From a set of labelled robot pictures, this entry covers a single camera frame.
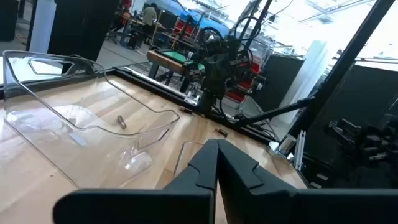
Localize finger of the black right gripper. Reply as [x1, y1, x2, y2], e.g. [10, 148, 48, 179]
[205, 55, 220, 97]
[218, 55, 233, 97]

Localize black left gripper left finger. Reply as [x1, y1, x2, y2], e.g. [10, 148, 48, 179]
[52, 138, 220, 224]

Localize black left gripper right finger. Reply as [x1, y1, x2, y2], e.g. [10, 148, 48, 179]
[216, 138, 398, 224]

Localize clear plastic bin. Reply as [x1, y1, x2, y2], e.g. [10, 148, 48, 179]
[172, 141, 205, 179]
[2, 49, 182, 189]

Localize red storage bins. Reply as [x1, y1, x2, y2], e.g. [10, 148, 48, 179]
[226, 60, 266, 104]

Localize green-top workbench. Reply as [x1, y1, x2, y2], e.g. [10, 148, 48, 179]
[146, 48, 206, 94]

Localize black box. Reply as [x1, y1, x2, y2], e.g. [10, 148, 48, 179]
[254, 54, 305, 113]

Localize silver tape roll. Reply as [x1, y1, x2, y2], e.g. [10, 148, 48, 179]
[267, 134, 297, 160]

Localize white slanted panel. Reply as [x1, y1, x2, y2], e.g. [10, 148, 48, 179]
[278, 39, 329, 126]

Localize person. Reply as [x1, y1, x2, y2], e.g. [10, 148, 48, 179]
[142, 2, 158, 28]
[119, 7, 132, 28]

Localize black metal mechanism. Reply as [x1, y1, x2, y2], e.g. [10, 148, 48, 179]
[325, 112, 398, 164]

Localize tall black panel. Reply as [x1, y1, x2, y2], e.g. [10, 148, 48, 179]
[47, 0, 120, 62]

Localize white pillar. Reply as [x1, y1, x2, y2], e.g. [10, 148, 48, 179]
[29, 0, 58, 54]

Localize silver aluminium bracket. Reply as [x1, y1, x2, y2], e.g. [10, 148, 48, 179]
[293, 129, 307, 171]

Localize black aluminium rig frame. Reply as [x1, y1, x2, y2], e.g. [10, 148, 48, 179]
[0, 0, 398, 147]

